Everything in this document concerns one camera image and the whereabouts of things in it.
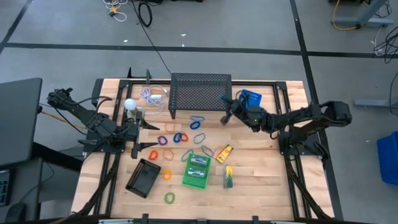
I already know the black floor cable tangle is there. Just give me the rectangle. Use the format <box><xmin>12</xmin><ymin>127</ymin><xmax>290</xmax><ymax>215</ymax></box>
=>
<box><xmin>373</xmin><ymin>24</ymin><xmax>398</xmax><ymax>65</ymax></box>

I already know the dark keyboard device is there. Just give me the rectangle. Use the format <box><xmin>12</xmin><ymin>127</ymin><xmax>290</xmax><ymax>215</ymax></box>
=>
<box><xmin>0</xmin><ymin>169</ymin><xmax>13</xmax><ymax>208</ymax></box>

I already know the black plastic basket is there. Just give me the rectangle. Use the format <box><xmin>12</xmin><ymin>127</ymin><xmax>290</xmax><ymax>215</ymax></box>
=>
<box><xmin>125</xmin><ymin>158</ymin><xmax>162</xmax><ymax>199</ymax></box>

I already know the blue storage bin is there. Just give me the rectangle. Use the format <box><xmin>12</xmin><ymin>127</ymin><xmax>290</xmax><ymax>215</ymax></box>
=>
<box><xmin>376</xmin><ymin>130</ymin><xmax>398</xmax><ymax>186</ymax></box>

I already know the black coiled floor cable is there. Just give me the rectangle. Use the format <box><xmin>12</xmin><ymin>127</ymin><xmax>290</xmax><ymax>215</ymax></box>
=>
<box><xmin>137</xmin><ymin>1</ymin><xmax>154</xmax><ymax>28</ymax></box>

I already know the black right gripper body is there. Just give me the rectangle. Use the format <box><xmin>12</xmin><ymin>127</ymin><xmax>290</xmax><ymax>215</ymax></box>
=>
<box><xmin>231</xmin><ymin>101</ymin><xmax>265</xmax><ymax>133</ymax></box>

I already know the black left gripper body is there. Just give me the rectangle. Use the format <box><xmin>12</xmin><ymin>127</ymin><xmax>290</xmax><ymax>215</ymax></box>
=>
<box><xmin>125</xmin><ymin>119</ymin><xmax>141</xmax><ymax>151</ymax></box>

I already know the yellow arm cable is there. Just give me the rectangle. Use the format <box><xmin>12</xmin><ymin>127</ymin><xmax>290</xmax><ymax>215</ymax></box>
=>
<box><xmin>39</xmin><ymin>109</ymin><xmax>90</xmax><ymax>131</ymax></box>

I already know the black metal rig frame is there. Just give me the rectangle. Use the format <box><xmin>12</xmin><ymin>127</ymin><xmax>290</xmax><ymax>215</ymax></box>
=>
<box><xmin>73</xmin><ymin>67</ymin><xmax>345</xmax><ymax>224</ymax></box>

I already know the blue plastic basket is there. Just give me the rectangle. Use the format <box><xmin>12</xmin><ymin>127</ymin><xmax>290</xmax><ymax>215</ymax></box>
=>
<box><xmin>235</xmin><ymin>88</ymin><xmax>263</xmax><ymax>120</ymax></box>

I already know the grey desk foot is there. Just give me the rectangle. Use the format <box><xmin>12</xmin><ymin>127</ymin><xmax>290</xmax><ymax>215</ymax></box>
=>
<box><xmin>354</xmin><ymin>98</ymin><xmax>398</xmax><ymax>110</ymax></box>

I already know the green plastic basket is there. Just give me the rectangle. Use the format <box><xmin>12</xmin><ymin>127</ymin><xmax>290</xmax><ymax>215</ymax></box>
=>
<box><xmin>182</xmin><ymin>152</ymin><xmax>212</xmax><ymax>190</ymax></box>

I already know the black perforated metal stand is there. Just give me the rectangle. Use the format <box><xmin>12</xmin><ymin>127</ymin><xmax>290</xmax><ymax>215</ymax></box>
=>
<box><xmin>168</xmin><ymin>73</ymin><xmax>233</xmax><ymax>121</ymax></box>

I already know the grey desk base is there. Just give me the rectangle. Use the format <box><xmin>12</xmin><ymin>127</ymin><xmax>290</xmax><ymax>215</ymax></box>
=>
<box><xmin>330</xmin><ymin>0</ymin><xmax>394</xmax><ymax>27</ymax></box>

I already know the white bulb brass lamp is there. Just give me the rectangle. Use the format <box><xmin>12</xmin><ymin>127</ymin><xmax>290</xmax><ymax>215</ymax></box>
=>
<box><xmin>123</xmin><ymin>98</ymin><xmax>146</xmax><ymax>119</ymax></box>

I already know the white charger cable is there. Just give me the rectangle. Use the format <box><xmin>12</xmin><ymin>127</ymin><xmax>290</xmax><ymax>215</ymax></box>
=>
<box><xmin>139</xmin><ymin>85</ymin><xmax>169</xmax><ymax>116</ymax></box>

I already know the small Crayola crayon box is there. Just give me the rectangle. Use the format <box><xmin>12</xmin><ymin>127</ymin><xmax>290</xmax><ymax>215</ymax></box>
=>
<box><xmin>216</xmin><ymin>144</ymin><xmax>234</xmax><ymax>164</ymax></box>

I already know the white floor cable bundle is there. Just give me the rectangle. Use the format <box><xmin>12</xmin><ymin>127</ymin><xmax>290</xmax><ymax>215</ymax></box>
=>
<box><xmin>102</xmin><ymin>0</ymin><xmax>128</xmax><ymax>22</ymax></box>

